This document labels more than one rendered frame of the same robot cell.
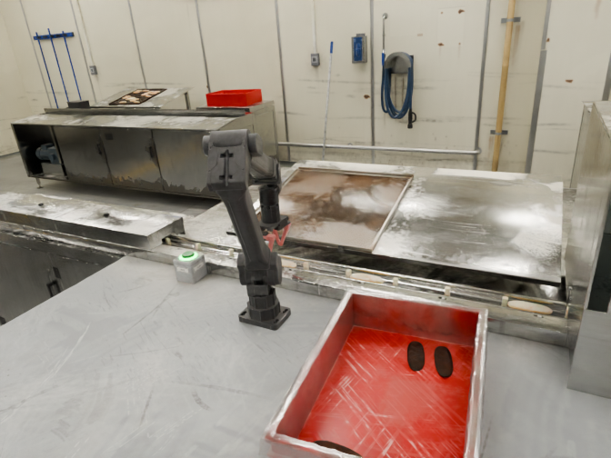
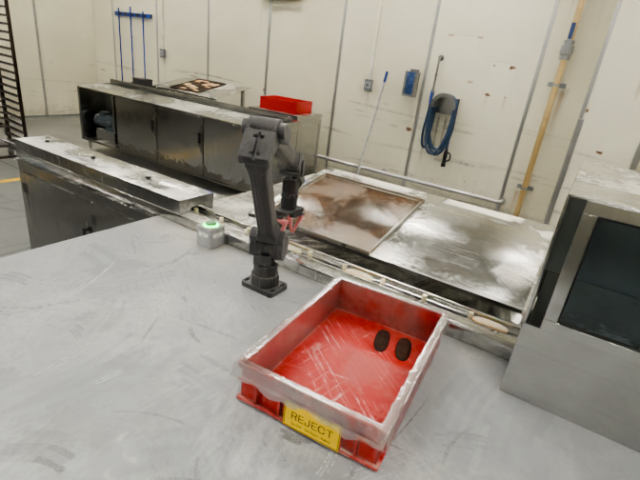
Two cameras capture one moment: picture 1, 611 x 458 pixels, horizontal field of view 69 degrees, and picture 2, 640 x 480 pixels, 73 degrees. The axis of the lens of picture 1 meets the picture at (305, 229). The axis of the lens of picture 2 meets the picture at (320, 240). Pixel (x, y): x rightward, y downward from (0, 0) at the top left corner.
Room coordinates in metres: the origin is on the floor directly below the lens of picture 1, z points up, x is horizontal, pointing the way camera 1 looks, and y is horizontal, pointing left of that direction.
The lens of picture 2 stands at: (-0.17, -0.06, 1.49)
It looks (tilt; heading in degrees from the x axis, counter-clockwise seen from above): 23 degrees down; 1
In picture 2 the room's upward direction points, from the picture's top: 7 degrees clockwise
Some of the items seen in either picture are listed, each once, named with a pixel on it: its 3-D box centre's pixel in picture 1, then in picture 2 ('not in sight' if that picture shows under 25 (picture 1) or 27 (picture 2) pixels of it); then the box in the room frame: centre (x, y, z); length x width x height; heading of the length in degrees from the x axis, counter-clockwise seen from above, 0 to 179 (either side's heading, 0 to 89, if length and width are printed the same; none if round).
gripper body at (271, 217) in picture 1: (270, 214); (289, 202); (1.24, 0.10, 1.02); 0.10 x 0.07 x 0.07; 152
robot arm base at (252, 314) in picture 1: (263, 303); (265, 274); (1.00, 0.13, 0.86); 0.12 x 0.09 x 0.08; 62
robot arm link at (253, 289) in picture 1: (259, 274); (267, 249); (1.02, 0.13, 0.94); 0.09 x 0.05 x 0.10; 174
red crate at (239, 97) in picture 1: (234, 97); (286, 104); (5.03, 0.66, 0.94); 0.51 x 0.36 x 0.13; 65
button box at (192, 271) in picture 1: (192, 271); (210, 238); (1.25, 0.37, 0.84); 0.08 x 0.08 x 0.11; 61
